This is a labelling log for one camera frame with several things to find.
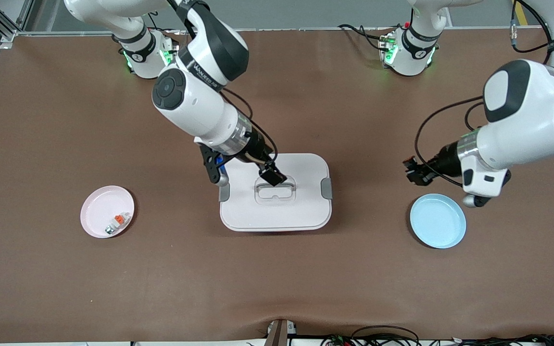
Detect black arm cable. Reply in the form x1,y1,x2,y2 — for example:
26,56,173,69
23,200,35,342
414,0,554,189
219,88,279,165

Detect black cable loop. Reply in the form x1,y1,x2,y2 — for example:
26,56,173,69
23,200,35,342
351,325,421,346

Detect black left base cable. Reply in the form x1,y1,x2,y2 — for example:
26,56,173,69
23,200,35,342
338,24,386,51

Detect black base cable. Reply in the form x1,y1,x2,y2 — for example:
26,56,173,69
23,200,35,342
147,10,181,37
338,24,386,51

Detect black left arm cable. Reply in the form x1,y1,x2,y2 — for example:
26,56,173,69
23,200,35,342
414,0,554,189

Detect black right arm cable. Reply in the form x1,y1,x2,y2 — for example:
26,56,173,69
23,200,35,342
219,88,279,165

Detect brown table cover mat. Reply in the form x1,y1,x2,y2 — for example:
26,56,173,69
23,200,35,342
0,27,554,345

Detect light blue round plate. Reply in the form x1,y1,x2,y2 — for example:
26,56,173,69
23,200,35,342
410,194,467,249

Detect pink round plate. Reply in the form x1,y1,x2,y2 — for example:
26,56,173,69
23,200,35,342
80,185,135,239

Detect aluminium frame rail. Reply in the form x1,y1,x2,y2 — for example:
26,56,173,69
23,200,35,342
15,26,554,37

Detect small white orange switch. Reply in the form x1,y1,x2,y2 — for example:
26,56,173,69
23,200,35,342
105,212,131,236

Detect black right base cable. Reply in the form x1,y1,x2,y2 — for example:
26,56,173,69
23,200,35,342
147,10,181,37

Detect white lidded storage box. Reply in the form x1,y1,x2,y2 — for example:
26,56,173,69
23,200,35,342
219,153,333,232

